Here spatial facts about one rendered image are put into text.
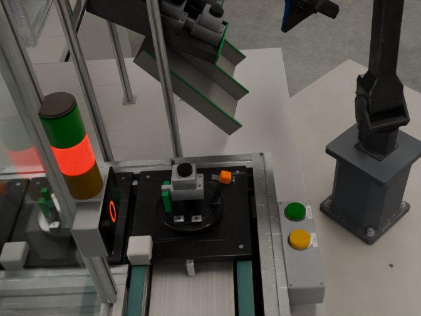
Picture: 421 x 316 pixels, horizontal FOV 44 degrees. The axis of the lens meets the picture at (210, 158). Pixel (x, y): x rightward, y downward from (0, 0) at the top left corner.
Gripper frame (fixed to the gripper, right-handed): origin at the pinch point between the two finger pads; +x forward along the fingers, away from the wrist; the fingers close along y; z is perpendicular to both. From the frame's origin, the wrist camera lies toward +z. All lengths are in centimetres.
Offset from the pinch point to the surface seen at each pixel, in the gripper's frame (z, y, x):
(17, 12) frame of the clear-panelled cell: 33, -87, 43
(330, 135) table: -30.7, 0.1, 23.2
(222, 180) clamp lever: 12.0, 20.0, 31.0
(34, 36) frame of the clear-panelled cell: 25, -88, 50
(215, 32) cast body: 13.7, -2.8, 9.3
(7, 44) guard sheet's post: 60, 33, 12
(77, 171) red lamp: 47, 33, 26
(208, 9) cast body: 16.1, -5.4, 5.9
